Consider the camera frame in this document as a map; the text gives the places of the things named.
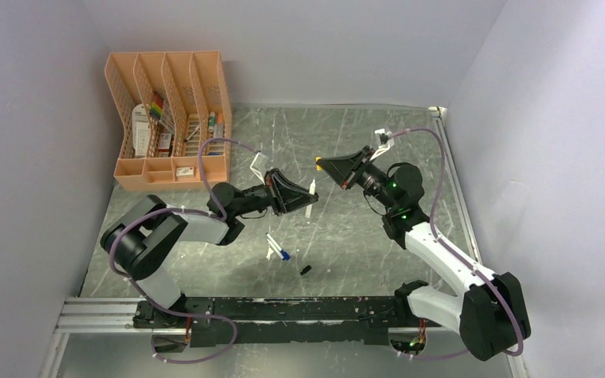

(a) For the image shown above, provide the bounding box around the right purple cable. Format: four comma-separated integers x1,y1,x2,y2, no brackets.
388,128,525,361

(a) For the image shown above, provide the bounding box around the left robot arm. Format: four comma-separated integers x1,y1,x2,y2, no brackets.
99,169,318,328

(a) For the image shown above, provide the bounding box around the small white box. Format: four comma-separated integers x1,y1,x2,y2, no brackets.
175,166,195,180

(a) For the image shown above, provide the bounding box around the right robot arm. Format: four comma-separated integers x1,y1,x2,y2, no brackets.
316,146,531,361

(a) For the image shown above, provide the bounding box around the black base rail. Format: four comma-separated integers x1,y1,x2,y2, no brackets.
132,296,436,347

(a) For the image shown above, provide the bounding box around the aluminium frame rail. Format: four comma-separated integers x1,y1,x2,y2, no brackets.
54,296,515,335

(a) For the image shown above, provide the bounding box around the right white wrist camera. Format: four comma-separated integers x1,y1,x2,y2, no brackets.
371,128,395,161

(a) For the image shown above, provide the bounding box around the coloured marker set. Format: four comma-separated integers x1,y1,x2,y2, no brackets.
149,91,165,123

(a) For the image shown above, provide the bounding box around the orange glue stick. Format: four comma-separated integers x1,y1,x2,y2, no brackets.
213,113,225,138

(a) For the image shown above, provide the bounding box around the green glue stick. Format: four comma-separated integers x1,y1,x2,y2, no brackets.
207,111,217,138

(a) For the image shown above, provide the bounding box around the purple cable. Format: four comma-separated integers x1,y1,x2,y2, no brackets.
109,137,259,365
388,128,525,361

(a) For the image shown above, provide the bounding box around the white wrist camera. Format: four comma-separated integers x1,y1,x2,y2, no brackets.
371,128,395,161
250,152,269,182

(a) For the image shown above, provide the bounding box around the white pen blue cap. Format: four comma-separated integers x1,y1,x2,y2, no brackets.
265,233,291,261

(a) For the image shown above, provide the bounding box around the white paper box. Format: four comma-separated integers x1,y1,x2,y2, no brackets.
132,104,150,158

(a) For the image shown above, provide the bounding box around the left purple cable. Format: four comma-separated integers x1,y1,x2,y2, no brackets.
109,137,259,365

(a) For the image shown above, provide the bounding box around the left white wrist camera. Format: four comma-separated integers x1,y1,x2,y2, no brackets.
250,152,269,182

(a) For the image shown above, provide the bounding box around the orange plastic file organizer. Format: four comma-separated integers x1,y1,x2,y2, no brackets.
104,50,232,191

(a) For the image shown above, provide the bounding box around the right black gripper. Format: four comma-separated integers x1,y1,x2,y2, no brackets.
318,146,399,211

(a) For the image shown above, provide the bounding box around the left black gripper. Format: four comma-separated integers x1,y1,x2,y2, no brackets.
232,169,318,217

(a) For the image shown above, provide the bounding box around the black marker cap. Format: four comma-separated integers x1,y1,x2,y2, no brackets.
299,265,312,276

